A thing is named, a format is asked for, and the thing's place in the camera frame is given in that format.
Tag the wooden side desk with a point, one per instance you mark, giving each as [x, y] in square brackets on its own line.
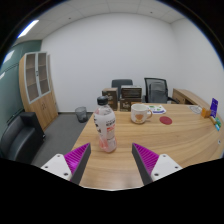
[186, 96]

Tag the small white round device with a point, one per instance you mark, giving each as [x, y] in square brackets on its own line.
[219, 142]

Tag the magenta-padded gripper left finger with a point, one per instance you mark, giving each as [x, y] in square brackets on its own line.
[57, 165]

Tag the flat brown printed box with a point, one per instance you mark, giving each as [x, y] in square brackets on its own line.
[126, 105]

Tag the wooden cabinet with glass doors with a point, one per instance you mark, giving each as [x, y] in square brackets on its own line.
[45, 106]

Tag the flat dark printed box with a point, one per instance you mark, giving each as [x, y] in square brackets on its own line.
[131, 92]

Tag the dark padded office chair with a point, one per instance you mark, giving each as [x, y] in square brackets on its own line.
[120, 83]

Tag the white green printed leaflet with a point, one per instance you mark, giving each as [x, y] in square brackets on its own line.
[158, 109]

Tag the orange cardboard box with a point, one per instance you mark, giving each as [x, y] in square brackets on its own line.
[205, 112]

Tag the clear drink bottle black cap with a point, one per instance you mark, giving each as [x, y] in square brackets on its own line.
[105, 126]

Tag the white mug with orange print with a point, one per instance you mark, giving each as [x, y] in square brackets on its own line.
[139, 114]

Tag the grey waste bin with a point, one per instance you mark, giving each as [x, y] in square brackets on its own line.
[81, 114]

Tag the purple standing box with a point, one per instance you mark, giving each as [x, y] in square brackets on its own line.
[214, 107]

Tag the black mesh office chair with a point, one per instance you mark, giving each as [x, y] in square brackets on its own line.
[155, 80]

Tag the grey backpack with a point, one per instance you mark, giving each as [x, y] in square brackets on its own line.
[157, 92]

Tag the light blue small box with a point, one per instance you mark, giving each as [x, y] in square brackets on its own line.
[217, 127]

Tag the black leather armchair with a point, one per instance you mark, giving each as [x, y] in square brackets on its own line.
[20, 136]

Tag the flat round red coaster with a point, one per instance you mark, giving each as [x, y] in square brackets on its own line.
[165, 120]

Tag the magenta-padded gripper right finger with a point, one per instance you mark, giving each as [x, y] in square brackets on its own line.
[165, 165]

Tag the long ceiling light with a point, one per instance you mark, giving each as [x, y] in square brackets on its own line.
[28, 29]

